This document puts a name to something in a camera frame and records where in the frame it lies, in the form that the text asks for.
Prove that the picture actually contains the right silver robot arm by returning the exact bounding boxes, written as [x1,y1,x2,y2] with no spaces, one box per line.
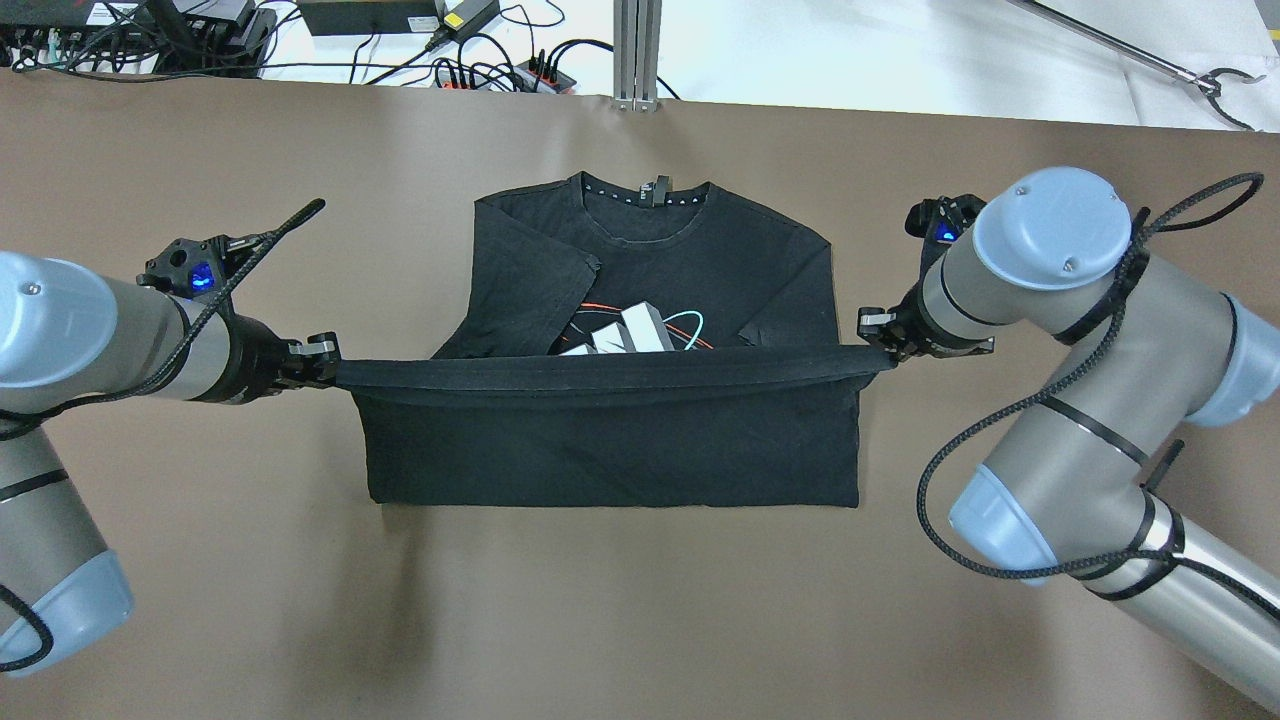
[858,167,1277,712]

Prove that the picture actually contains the yellow labelled power brick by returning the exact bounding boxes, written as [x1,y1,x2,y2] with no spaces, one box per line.
[424,0,500,53]

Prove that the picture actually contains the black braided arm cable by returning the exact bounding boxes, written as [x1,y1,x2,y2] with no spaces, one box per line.
[915,172,1280,621]

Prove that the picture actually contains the black graphic t-shirt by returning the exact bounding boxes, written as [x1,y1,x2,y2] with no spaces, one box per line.
[335,172,892,509]

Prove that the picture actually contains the red power strip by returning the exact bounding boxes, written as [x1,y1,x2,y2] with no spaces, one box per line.
[425,59,577,95]

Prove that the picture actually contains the metal reacher grabber tool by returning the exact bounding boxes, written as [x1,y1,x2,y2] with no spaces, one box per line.
[1009,1,1266,132]

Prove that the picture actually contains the black power adapter box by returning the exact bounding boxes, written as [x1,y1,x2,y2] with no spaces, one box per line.
[294,1,445,37]

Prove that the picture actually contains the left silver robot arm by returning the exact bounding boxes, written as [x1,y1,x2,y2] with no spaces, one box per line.
[1,238,339,676]

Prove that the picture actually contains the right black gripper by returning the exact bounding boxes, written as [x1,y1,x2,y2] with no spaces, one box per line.
[858,284,995,361]

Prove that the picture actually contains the aluminium frame post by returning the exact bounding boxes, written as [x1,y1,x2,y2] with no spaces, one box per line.
[612,0,663,114]

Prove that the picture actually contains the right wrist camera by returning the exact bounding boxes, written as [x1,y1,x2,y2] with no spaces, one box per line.
[902,193,987,275]

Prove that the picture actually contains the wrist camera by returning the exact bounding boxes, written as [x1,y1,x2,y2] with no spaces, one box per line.
[902,193,987,275]
[134,234,265,302]

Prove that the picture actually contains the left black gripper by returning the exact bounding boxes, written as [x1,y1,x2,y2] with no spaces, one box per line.
[225,315,342,404]

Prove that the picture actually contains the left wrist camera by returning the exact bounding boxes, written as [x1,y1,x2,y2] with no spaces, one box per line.
[134,234,265,302]

